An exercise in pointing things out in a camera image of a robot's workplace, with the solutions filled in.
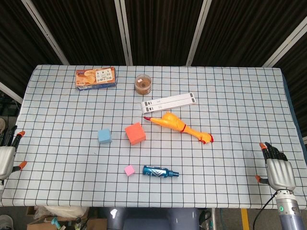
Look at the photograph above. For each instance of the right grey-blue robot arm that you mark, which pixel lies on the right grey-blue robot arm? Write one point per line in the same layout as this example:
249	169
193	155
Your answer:
287	215

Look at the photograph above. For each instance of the clear jar of rubber bands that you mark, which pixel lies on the clear jar of rubber bands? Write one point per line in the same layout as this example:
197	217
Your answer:
143	85

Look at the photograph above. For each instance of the light blue foam cube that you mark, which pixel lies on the light blue foam cube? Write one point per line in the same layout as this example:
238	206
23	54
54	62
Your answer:
104	136

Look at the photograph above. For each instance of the teal plastic bottle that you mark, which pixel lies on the teal plastic bottle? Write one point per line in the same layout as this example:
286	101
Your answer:
57	224

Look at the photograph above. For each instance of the pink foam cube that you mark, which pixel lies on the pink foam cube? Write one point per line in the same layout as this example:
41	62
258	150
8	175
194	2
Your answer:
129	170

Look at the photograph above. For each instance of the yellow rubber chicken toy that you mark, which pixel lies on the yellow rubber chicken toy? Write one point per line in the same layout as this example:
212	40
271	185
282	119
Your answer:
171	122

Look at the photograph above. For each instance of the cardboard box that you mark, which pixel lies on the cardboard box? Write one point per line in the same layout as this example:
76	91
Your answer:
96	225
38	226

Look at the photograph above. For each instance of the grey-blue robot torso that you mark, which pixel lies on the grey-blue robot torso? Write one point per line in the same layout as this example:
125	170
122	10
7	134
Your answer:
153	220

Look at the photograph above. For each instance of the checkered tablecloth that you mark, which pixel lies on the checkered tablecloth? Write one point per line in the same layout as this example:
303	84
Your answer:
216	167

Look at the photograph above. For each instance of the white plastic bag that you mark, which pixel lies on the white plastic bag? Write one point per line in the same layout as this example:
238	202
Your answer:
64	212

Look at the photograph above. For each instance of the orange foam cube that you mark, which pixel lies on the orange foam cube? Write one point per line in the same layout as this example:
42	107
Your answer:
135	134

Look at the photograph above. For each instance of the grey shoe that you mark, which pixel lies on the grey shoe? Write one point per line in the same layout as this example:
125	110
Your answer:
6	221

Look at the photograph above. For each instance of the white partition post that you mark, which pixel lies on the white partition post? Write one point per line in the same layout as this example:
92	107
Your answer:
45	33
287	44
198	33
10	92
124	33

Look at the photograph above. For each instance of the beige shoe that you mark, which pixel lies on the beige shoe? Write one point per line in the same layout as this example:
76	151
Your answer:
2	125

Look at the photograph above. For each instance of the orange snack box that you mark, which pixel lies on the orange snack box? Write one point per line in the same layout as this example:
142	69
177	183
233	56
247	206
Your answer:
96	77

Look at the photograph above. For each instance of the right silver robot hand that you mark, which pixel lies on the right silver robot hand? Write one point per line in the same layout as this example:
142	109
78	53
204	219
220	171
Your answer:
280	172

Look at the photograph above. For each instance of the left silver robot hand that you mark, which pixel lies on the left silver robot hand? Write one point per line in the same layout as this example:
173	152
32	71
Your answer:
6	160

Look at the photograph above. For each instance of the blue spray bottle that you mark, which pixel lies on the blue spray bottle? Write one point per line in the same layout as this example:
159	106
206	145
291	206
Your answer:
154	171

